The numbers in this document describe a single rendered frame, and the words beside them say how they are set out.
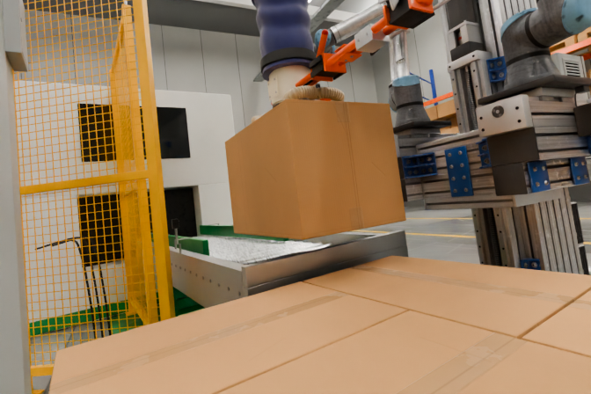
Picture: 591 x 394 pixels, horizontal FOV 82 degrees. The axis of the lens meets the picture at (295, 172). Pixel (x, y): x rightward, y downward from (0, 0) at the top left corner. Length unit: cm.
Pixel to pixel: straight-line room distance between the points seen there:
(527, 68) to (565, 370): 89
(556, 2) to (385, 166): 63
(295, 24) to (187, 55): 976
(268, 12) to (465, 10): 75
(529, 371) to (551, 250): 101
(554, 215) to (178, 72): 1010
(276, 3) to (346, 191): 76
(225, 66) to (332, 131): 1025
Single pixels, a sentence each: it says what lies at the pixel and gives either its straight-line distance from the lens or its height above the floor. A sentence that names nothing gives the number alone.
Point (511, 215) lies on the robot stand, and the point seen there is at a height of 63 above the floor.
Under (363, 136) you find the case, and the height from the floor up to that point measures 96.
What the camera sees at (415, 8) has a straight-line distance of 88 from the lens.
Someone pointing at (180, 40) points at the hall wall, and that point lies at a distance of 1123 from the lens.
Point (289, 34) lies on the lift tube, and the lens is 134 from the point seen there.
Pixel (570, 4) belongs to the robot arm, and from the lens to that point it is 120.
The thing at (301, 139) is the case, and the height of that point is 95.
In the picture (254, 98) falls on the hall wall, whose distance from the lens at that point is 1114.
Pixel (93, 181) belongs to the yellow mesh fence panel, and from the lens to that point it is 191.
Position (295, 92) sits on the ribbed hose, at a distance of 114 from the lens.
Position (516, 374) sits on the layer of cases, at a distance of 56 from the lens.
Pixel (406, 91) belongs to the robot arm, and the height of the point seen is 118.
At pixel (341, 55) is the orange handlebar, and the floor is 119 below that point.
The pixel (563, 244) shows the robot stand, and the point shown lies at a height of 50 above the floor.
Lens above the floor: 79
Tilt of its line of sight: 4 degrees up
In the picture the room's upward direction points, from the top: 7 degrees counter-clockwise
